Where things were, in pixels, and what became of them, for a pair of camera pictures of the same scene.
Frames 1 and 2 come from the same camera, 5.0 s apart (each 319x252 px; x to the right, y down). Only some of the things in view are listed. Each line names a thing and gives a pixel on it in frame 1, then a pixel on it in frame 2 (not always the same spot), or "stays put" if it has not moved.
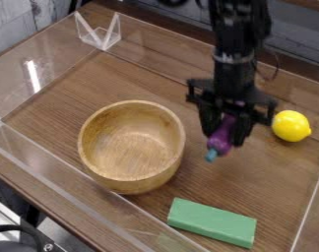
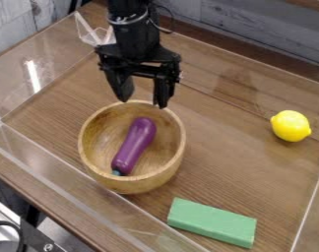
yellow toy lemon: x=289 y=125 stays put
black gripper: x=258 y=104 -> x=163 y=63
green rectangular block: x=213 y=221 stays put
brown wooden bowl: x=130 y=146 stays put
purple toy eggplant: x=218 y=141 -> x=142 y=135
